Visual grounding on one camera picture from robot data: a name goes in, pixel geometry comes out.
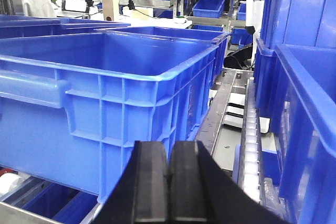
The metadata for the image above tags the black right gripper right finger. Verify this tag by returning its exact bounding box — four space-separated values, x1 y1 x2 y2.
169 141 285 223

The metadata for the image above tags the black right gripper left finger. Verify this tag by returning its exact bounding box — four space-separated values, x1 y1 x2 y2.
92 141 168 223

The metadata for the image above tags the blue bin right near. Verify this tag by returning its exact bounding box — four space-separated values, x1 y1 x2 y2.
272 44 335 223

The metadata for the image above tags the large blue bin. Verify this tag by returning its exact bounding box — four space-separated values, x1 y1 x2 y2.
1 33 217 203

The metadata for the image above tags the blue bin behind centre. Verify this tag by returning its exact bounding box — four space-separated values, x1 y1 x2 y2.
95 26 230 86

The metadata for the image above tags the blue bin on metal shelf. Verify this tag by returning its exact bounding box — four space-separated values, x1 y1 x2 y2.
193 0 225 18

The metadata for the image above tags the blue bin right upper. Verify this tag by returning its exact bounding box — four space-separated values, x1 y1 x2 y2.
254 0 335 118

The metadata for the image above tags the blue bin far left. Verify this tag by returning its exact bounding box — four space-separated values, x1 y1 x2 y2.
1 14 131 39

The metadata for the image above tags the white robot body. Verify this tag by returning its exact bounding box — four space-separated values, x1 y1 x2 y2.
245 0 265 65

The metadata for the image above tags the white roller conveyor rail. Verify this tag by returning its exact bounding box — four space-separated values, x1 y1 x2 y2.
238 78 261 203

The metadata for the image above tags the wooden post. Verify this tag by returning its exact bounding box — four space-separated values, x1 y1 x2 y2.
102 0 119 21

